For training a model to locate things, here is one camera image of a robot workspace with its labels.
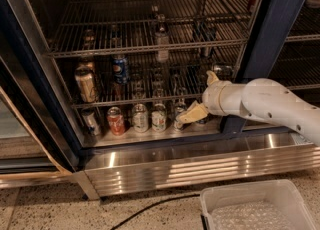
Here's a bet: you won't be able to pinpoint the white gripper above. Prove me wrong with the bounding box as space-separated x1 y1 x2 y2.
176 70 243 124

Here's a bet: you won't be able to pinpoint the clear bottle white cap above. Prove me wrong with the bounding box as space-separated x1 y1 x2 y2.
155 14 169 63

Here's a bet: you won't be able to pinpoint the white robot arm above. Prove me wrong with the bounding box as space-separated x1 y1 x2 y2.
176 70 320 145

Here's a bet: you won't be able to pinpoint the lying clear plastic bottle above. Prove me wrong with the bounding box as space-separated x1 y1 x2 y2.
213 64 233 80

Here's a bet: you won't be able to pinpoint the blue Pepsi can on shelf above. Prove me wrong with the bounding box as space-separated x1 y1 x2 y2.
112 54 129 84

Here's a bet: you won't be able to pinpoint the stainless steel display fridge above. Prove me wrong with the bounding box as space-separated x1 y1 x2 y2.
1 0 319 199

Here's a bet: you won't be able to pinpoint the open glass fridge door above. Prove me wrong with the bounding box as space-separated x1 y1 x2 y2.
0 34 78 185

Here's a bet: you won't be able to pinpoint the blue Pepsi can bottom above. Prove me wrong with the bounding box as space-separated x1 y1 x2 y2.
196 116 209 125

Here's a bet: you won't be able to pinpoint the blue silver can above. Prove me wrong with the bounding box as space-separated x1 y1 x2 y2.
173 102 187 131

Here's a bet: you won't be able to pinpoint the white green can right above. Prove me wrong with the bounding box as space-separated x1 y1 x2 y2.
151 103 167 132

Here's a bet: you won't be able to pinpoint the white green can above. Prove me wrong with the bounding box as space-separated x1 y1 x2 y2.
151 103 167 132
132 103 149 133

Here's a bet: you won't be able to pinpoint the white green can left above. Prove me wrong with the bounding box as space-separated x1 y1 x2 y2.
132 103 149 133

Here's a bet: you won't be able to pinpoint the red Coca-Cola can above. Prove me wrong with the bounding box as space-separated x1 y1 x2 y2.
107 107 125 135

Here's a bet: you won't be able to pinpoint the silver can bottom left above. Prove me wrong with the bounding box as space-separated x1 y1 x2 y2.
81 108 101 136

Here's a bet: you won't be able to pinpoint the tall gold beverage can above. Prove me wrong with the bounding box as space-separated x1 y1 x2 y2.
75 66 99 103

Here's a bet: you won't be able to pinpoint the dark can behind gold can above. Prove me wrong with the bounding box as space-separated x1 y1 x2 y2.
78 56 95 71

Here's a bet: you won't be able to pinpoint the clear plastic bin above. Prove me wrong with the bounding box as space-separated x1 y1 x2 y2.
200 179 319 230

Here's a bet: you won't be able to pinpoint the bubble wrap sheet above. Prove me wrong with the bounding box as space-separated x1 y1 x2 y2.
211 201 296 230

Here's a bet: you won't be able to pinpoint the black floor cable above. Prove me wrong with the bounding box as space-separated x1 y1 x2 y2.
109 192 201 230

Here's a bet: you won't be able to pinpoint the middle wire shelf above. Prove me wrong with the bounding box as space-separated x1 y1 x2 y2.
69 45 243 110

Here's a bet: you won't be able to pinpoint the wire shelf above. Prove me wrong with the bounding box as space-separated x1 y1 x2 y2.
69 45 243 110
48 0 251 58

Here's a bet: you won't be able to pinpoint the upper wire shelf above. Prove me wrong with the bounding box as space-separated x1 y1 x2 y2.
48 0 251 58

